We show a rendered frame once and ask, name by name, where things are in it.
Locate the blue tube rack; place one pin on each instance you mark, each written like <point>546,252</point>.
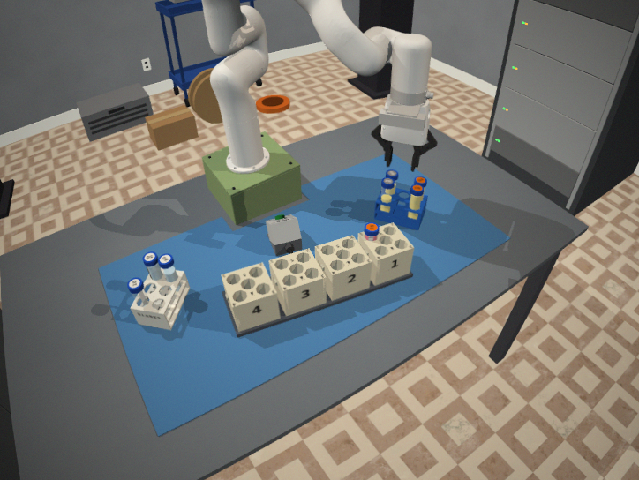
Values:
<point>392,215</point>

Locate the beige tube rack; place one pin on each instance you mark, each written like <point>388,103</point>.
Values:
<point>154,314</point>

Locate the tube with blue cap and grey dot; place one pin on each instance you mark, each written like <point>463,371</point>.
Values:
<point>387,184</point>

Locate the blue bench mat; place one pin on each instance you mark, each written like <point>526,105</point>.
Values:
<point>201,364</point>

